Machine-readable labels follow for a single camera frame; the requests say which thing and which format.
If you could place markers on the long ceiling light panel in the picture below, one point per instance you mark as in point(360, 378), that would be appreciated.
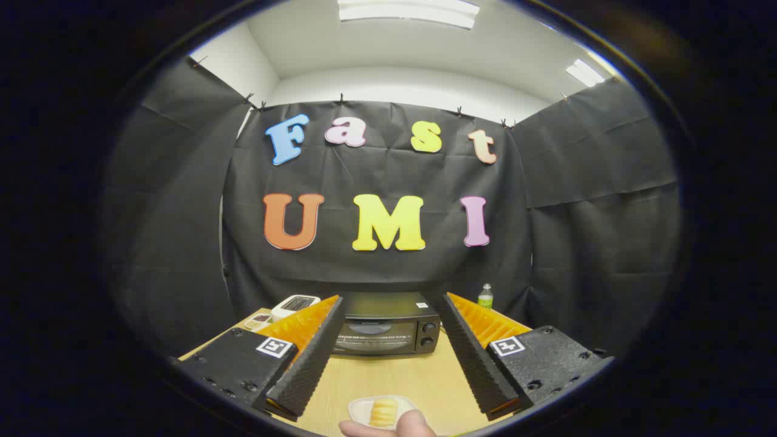
point(407, 12)

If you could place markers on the small ceiling light panel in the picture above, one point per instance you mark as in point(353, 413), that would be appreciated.
point(584, 73)

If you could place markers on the black toaster oven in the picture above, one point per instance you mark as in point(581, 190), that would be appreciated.
point(388, 315)

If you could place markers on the white pop-up toaster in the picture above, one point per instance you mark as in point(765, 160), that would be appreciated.
point(291, 305)

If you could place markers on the white square plate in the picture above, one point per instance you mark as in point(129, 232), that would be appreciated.
point(359, 411)

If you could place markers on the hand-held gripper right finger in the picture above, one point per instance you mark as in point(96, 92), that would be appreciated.
point(476, 364)

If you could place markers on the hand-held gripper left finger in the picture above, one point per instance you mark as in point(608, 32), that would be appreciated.
point(306, 364)

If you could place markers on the green label bottle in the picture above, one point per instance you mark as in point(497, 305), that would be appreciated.
point(485, 297)

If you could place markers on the ridged bread roll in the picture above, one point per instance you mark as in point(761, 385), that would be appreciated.
point(383, 413)

